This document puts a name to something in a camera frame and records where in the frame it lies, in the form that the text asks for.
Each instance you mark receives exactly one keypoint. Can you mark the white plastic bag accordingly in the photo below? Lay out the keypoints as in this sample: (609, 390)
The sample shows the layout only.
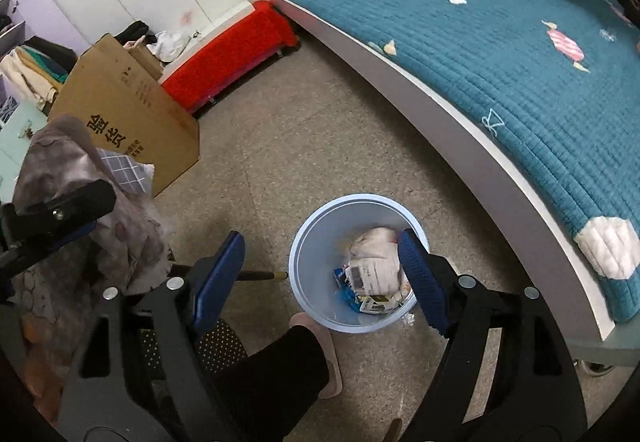
(170, 47)

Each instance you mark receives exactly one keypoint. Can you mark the light blue plastic bin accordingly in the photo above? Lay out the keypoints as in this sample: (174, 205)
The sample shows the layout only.
(320, 242)

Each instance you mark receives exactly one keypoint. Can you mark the red bench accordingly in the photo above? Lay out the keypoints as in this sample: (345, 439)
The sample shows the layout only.
(225, 57)

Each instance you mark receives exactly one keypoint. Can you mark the white board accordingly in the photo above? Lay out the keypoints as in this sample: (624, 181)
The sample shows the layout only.
(220, 24)

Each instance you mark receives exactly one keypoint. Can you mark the large cardboard box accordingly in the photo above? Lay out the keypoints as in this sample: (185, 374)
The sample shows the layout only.
(130, 122)

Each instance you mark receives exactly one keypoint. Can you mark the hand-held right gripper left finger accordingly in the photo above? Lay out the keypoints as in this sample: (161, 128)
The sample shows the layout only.
(220, 282)

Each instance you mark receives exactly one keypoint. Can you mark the black mesh chair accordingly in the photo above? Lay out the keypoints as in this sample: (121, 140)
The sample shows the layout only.
(225, 347)

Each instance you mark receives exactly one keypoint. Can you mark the yellow carton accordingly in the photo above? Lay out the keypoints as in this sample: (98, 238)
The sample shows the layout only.
(375, 277)

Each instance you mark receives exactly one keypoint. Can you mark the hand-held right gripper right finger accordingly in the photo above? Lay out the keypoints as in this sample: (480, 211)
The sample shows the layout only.
(420, 282)

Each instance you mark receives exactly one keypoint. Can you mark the person's black trouser leg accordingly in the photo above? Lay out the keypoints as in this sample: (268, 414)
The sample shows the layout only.
(280, 372)

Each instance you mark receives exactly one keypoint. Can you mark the black clothes pile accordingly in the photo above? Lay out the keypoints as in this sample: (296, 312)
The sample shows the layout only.
(132, 32)

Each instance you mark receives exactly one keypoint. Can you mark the turquoise drawer cabinet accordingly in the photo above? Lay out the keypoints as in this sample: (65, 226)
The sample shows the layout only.
(15, 147)

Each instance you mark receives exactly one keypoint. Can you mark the teal quilted mattress cover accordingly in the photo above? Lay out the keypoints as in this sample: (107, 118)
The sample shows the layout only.
(475, 52)

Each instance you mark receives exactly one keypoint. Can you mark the pale green bunk bed frame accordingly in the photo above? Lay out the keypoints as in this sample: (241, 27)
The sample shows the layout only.
(450, 112)

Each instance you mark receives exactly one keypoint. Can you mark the black table leg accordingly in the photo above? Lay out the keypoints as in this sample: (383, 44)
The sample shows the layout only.
(260, 276)

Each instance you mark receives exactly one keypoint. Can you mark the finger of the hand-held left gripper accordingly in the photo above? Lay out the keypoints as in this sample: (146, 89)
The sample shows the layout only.
(57, 214)
(75, 233)

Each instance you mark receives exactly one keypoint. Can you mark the pale plastic bag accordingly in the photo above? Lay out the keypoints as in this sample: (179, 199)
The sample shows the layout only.
(372, 242)

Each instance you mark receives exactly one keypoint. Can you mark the pink slipper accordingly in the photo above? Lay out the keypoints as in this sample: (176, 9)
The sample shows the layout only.
(334, 372)

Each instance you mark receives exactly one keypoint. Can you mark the blue snack bag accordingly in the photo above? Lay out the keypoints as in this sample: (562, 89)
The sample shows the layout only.
(345, 289)

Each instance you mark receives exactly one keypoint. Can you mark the row of hanging jackets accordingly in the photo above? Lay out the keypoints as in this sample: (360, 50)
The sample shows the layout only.
(30, 72)

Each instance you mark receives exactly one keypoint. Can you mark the grey mottled cloth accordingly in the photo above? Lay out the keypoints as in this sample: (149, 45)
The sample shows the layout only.
(75, 162)

